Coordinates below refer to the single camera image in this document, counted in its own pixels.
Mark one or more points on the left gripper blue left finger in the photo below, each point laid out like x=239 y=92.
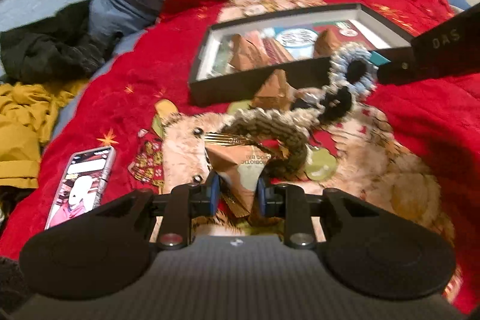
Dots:
x=212 y=192

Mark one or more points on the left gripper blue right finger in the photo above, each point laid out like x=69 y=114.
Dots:
x=264 y=196

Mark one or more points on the brown snack packet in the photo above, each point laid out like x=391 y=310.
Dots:
x=248 y=52
x=275 y=93
x=240 y=162
x=326 y=44

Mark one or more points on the cream crochet scrunchie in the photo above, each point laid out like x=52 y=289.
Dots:
x=290 y=128

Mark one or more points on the blue white crochet scrunchie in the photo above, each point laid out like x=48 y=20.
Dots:
x=351 y=67

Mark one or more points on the black white-trimmed scrunchie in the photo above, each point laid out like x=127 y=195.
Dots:
x=336 y=105

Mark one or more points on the red embroidered bear blanket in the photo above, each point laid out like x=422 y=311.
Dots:
x=410 y=149

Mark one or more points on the black shallow cardboard box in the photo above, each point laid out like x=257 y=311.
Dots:
x=206 y=90

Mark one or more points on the smartphone with lit screen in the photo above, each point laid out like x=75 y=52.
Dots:
x=82 y=185

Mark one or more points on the mustard yellow jacket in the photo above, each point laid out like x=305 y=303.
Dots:
x=28 y=117

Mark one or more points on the black clothing pile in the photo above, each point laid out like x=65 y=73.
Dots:
x=57 y=48

